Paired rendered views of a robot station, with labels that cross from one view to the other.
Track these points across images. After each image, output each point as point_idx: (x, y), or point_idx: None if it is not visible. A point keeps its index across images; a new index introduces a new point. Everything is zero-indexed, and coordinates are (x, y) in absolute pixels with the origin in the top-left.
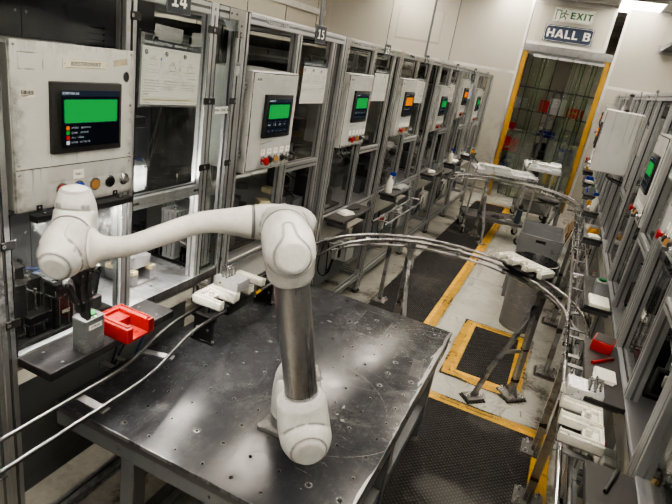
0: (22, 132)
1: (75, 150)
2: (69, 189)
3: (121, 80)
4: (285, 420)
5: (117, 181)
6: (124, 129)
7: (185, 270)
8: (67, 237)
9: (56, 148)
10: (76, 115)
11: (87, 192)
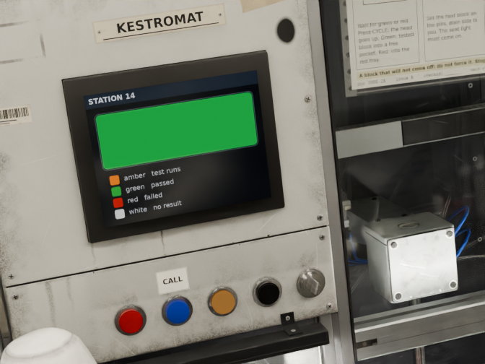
0: (11, 201)
1: (149, 228)
2: (17, 347)
3: (271, 41)
4: None
5: (291, 291)
6: (296, 160)
7: None
8: None
9: (95, 229)
10: (133, 147)
11: (47, 357)
